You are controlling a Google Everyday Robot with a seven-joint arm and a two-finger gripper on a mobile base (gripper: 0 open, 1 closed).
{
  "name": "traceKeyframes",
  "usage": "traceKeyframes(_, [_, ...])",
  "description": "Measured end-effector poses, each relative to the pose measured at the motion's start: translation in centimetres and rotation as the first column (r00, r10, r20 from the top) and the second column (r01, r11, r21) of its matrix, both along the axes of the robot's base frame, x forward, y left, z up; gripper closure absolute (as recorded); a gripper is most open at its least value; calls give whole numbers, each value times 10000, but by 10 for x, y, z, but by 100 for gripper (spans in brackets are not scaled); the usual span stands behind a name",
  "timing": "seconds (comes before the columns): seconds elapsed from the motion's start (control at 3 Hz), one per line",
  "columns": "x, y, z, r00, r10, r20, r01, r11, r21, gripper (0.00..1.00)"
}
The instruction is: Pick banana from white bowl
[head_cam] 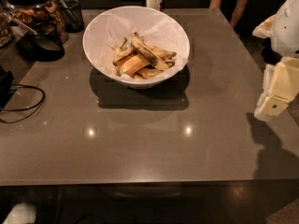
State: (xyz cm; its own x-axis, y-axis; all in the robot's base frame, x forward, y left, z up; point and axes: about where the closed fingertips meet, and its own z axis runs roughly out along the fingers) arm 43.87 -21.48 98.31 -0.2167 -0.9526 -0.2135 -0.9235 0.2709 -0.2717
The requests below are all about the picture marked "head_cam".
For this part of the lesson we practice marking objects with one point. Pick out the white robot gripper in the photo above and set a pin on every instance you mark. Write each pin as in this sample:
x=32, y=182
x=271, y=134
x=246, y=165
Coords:
x=287, y=32

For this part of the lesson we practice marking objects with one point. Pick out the dark spotted top banana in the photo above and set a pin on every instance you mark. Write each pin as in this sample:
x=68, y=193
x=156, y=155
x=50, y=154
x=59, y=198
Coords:
x=145, y=51

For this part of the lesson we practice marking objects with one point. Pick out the right brown banana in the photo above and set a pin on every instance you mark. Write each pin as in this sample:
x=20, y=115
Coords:
x=166, y=55

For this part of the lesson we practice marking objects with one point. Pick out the bottom yellow banana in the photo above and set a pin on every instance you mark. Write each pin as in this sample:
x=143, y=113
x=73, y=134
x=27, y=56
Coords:
x=146, y=73

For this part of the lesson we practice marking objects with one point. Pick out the white bowl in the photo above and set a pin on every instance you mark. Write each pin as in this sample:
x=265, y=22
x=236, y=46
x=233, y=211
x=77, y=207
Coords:
x=106, y=30

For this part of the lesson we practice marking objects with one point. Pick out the bright yellow banana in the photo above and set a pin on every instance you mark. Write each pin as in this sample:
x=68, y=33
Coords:
x=133, y=64

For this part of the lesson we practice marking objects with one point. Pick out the left brown stemmed banana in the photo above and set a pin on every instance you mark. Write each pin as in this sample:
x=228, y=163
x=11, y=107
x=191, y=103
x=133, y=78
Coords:
x=121, y=53

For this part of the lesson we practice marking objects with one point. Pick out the black mesh pen cup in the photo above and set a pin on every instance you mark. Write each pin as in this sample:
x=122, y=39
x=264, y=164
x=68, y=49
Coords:
x=71, y=12

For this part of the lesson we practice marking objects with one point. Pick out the black mug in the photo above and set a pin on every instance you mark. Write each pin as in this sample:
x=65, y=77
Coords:
x=43, y=46

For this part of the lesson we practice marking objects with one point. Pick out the glass jar with black lid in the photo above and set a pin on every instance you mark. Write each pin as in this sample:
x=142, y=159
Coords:
x=33, y=12

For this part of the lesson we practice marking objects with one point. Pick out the black device at left edge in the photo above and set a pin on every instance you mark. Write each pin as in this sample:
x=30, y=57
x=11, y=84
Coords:
x=6, y=79

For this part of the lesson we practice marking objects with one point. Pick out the white object under table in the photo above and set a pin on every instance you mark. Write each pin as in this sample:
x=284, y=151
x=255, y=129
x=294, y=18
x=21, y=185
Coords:
x=21, y=213

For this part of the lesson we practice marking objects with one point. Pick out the metal spoon handle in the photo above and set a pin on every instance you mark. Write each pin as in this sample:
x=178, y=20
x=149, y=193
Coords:
x=21, y=24

